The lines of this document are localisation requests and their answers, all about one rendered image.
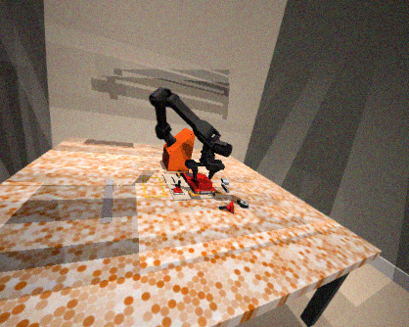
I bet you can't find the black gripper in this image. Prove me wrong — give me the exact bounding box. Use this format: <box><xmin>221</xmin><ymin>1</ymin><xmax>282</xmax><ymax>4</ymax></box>
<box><xmin>185</xmin><ymin>150</ymin><xmax>225</xmax><ymax>182</ymax></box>

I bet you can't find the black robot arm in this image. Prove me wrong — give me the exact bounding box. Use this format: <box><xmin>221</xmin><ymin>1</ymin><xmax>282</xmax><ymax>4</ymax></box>
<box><xmin>149</xmin><ymin>87</ymin><xmax>233</xmax><ymax>171</ymax></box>

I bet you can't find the black toy tyre with grey hub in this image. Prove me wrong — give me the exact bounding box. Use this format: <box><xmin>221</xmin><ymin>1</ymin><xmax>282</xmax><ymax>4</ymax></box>
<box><xmin>239</xmin><ymin>200</ymin><xmax>249</xmax><ymax>209</ymax></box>

